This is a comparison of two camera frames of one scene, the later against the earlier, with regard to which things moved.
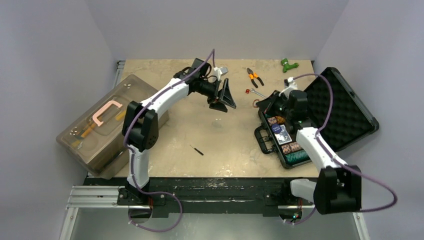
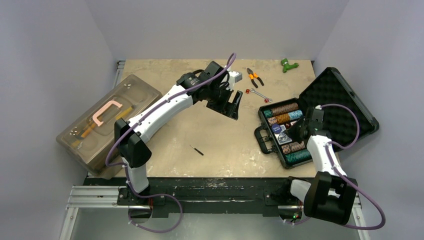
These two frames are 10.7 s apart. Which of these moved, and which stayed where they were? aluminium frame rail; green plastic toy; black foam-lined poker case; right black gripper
Moved: right black gripper
Stayed: green plastic toy; black foam-lined poker case; aluminium frame rail
